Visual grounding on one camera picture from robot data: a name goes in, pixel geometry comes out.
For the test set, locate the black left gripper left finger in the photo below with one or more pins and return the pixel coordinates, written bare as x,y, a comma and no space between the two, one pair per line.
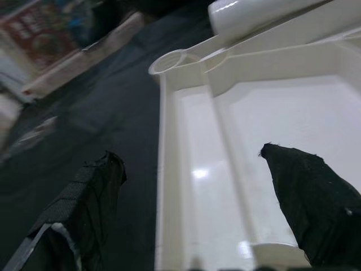
81,214

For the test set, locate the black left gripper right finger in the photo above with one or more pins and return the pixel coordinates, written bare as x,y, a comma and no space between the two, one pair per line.
313,203

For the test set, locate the white plastic children table top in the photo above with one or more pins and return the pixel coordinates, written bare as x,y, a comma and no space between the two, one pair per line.
282,118

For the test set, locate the black tablecloth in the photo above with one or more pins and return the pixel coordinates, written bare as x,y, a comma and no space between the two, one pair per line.
98,127

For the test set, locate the beige patterned cloth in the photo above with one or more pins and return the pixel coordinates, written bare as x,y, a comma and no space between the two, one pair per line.
84,56

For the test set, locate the clear box with orange lid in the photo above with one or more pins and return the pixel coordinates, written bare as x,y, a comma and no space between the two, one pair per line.
36,36

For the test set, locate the white plastic table leg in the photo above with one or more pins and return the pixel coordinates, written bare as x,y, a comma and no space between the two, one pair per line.
248,17

